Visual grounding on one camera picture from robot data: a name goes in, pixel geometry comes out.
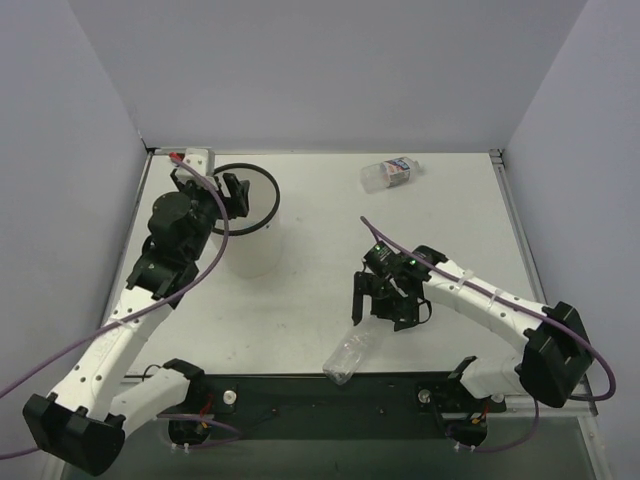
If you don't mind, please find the clear crushed plastic bottle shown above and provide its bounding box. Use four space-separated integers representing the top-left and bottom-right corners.
322 328 380 386

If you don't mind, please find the white label plastic bottle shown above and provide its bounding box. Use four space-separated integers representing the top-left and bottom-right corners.
360 156 424 194

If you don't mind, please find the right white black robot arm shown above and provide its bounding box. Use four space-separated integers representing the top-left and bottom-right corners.
352 241 594 408

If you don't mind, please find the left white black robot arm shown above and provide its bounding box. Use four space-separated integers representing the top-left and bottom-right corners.
22 172 250 476

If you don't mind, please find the white bin black rim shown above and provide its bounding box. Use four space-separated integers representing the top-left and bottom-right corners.
213 163 283 278

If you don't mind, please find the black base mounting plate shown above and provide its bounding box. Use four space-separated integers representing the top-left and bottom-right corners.
168 372 506 440

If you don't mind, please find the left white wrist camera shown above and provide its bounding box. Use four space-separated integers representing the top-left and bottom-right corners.
169 147 215 180

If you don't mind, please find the aluminium frame rail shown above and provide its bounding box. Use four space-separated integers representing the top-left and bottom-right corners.
488 149 598 416

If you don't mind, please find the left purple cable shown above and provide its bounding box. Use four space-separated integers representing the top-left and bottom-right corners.
0 154 231 459

